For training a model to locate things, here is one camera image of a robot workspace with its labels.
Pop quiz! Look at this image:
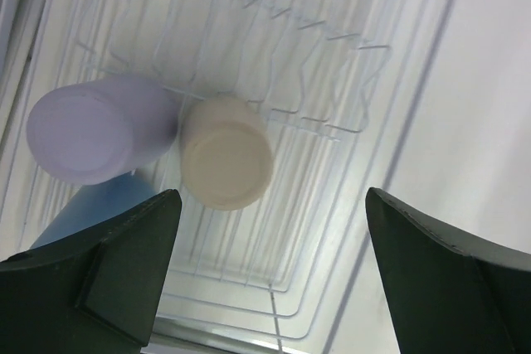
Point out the blue plastic cup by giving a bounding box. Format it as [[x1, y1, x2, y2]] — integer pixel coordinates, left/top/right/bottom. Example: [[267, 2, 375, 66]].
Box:
[[30, 173, 156, 250]]

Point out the beige plastic cup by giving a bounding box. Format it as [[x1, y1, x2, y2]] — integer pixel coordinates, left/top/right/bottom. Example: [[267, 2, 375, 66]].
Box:
[[180, 96, 274, 211]]

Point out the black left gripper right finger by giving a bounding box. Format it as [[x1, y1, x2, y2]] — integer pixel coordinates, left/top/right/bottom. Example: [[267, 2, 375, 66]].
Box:
[[365, 187, 530, 353]]

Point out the lilac plastic cup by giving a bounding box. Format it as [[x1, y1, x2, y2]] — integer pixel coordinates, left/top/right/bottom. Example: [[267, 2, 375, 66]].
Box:
[[26, 75, 179, 185]]

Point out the white wire dish rack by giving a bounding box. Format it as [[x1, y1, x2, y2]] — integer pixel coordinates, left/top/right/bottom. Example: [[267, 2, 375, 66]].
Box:
[[1, 0, 454, 353]]

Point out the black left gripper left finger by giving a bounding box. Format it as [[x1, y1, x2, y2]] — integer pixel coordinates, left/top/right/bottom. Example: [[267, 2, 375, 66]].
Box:
[[1, 189, 182, 353]]

